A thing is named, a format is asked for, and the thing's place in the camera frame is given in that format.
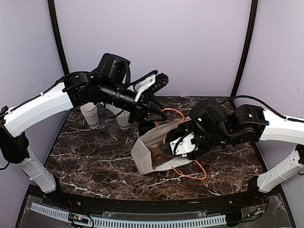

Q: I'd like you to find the white paper takeout bag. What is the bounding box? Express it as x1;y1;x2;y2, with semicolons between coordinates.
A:
131;116;192;175

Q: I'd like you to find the black table front rail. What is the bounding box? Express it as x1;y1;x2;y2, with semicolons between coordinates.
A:
26;184;281;216

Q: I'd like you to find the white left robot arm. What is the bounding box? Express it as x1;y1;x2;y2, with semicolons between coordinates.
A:
0;70;169;207

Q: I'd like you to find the black left frame post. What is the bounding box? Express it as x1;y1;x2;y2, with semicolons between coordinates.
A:
47;0;69;75

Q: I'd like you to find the black right frame post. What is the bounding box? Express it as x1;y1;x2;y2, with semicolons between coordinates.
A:
230;0;258;97

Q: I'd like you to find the white cup holding straws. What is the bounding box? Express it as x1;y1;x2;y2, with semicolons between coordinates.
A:
116;111;131;130

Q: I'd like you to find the stack of black cup lids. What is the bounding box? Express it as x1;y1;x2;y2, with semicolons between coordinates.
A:
138;122;156;136

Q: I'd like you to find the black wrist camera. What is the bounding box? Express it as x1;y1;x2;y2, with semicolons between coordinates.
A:
96;53;131;84
189;98;226;133

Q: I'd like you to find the stack of white paper cups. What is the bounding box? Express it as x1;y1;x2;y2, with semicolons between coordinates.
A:
80;103;99;129

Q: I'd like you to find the brown cardboard cup carrier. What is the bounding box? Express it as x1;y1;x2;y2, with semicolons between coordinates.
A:
147;142;174;169

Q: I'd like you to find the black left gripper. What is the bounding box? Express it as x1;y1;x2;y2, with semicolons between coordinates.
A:
99;78;169;124

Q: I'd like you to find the black frame post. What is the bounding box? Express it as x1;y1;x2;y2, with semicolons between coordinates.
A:
47;0;69;75
230;0;258;97

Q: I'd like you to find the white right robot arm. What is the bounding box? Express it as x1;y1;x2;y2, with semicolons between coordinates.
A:
162;98;304;206

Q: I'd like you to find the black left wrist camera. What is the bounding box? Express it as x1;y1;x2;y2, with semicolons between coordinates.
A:
96;53;131;84

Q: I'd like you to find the white slotted cable duct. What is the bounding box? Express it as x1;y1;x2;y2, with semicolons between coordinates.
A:
30;203;227;228

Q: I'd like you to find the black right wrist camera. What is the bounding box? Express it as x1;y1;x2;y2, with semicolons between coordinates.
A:
189;98;226;133

